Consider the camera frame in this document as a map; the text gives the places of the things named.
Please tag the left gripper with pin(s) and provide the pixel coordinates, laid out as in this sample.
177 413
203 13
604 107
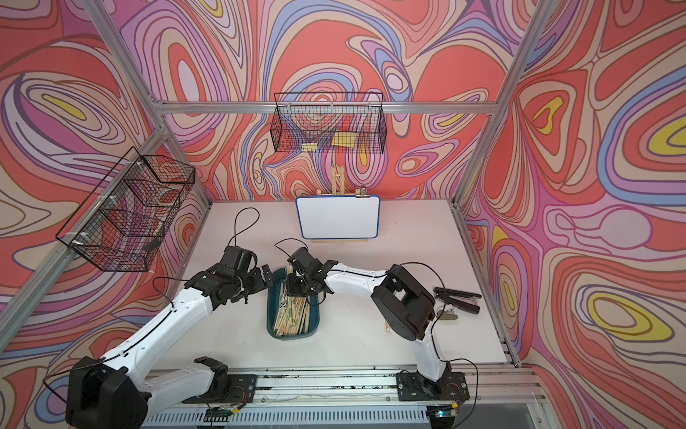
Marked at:
259 281

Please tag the yellow note small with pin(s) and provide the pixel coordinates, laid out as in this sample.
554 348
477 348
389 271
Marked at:
309 147

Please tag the black wire basket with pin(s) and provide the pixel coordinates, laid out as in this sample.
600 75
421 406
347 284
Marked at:
122 224
314 116

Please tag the white board blue frame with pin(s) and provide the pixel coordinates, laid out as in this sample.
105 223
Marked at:
339 217

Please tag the black wire basket left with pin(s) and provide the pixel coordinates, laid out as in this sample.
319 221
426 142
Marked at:
122 224

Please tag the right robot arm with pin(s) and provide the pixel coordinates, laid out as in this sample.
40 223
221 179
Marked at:
406 306

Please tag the yellow note large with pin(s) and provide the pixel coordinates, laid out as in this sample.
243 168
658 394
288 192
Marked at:
344 139

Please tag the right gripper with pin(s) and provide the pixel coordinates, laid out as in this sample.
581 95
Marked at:
292 290

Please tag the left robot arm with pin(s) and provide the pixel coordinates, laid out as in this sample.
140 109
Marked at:
114 391

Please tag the black stapler tool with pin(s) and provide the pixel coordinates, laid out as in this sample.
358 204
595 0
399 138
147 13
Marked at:
462 300

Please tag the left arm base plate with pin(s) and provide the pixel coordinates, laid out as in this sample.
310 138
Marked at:
230 389

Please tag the black wire basket back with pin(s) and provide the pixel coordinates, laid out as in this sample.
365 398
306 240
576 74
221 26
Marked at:
314 116

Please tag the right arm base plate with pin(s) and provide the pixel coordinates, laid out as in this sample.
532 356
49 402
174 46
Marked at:
411 386

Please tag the wooden easel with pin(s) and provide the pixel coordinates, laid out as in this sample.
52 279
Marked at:
337 182

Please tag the teal storage box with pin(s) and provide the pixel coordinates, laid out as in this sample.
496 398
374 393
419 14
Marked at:
287 317

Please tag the metal binder clip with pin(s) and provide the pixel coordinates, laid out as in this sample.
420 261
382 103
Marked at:
362 193

